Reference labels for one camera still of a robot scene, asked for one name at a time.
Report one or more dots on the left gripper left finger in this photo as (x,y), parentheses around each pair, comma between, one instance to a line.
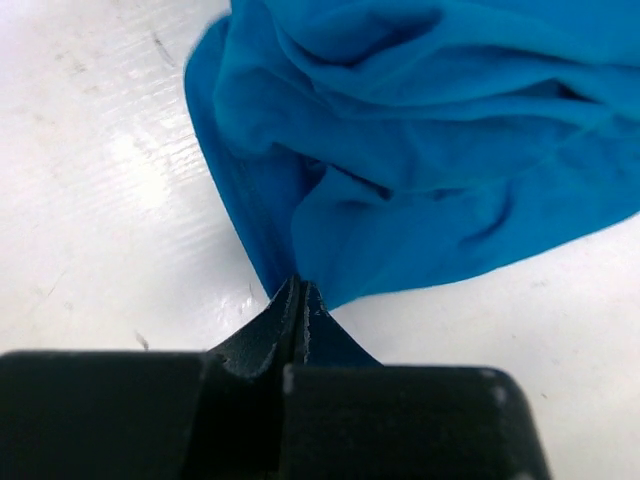
(213,414)

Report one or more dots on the bright blue t-shirt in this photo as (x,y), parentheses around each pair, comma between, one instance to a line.
(377,146)

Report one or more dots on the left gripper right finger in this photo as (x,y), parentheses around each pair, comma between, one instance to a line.
(347,416)

